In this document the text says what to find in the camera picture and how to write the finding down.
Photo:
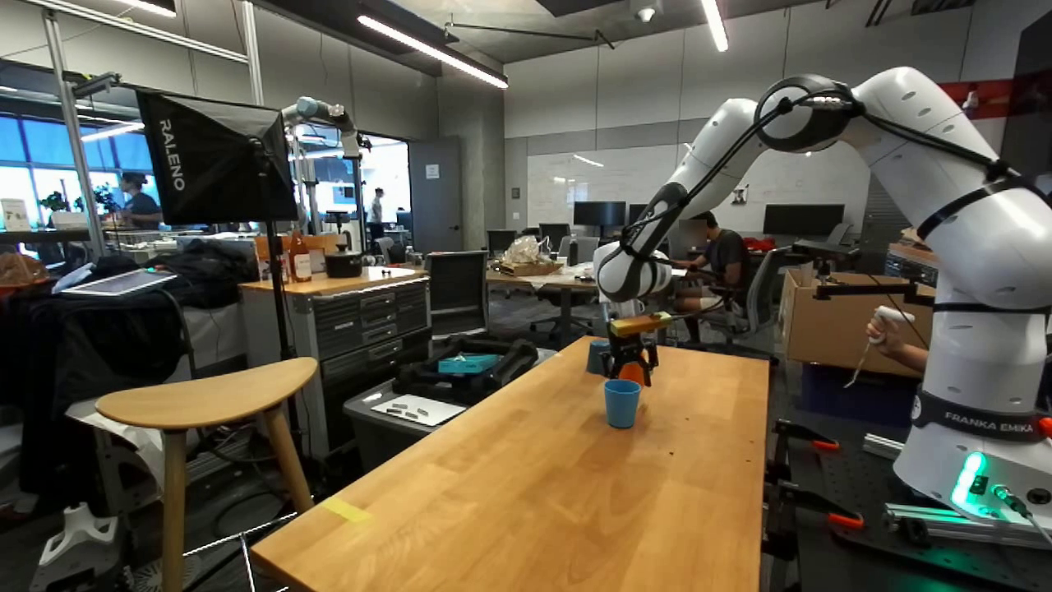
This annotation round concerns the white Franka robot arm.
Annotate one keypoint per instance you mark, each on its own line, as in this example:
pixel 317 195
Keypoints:
pixel 964 242

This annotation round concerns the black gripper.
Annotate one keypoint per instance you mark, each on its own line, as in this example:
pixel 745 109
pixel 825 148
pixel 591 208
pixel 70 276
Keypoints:
pixel 634 344

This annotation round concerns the black softbox light stand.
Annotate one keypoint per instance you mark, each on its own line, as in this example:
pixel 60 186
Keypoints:
pixel 277 284

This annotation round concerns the yellow tape strip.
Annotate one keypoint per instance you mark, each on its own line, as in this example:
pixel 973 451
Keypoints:
pixel 349 512

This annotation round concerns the person hand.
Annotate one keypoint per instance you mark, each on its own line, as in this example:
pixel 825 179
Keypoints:
pixel 905 346

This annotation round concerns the grey office chair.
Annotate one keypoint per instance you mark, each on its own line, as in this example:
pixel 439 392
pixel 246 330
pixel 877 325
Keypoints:
pixel 761 291

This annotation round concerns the brown cardboard box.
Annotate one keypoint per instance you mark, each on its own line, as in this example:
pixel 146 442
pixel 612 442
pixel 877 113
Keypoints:
pixel 839 323

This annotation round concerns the seated person dark shirt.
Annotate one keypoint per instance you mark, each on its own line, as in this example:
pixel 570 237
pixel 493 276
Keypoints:
pixel 724 256

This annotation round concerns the black bag with teal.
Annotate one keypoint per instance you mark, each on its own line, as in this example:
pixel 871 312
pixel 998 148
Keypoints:
pixel 472 367

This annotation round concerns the light blue plastic cup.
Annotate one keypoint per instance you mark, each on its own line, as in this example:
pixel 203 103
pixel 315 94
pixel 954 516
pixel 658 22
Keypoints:
pixel 622 404

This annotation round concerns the dark blue plastic cup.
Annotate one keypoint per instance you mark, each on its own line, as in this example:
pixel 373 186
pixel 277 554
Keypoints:
pixel 598 355

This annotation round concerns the person in blue shirt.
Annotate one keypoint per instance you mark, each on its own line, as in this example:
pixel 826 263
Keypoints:
pixel 140 201

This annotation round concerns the wide black computer monitor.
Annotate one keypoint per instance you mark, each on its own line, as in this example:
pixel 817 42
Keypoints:
pixel 805 220

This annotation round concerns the wooden three-legged stool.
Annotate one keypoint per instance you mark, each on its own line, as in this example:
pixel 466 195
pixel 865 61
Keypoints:
pixel 208 398

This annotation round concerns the white handheld controller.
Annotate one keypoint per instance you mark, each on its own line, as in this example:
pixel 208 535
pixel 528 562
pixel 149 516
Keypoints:
pixel 885 319

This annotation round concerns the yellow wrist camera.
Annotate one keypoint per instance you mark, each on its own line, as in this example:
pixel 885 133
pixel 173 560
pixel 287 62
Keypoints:
pixel 639 323

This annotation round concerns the standing person in doorway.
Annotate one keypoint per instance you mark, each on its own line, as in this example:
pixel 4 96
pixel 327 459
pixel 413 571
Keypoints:
pixel 380 208

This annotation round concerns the grey plastic case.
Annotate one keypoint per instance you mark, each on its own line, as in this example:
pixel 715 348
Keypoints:
pixel 398 415

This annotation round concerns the black photo softbox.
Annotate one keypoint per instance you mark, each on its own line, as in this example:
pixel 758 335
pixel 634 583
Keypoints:
pixel 215 165

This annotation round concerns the wooden background desk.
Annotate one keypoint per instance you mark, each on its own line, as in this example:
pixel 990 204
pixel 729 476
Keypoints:
pixel 549 288

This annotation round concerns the grey drawer cabinet wooden top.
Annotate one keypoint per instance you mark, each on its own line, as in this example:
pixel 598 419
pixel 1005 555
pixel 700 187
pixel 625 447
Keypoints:
pixel 349 330

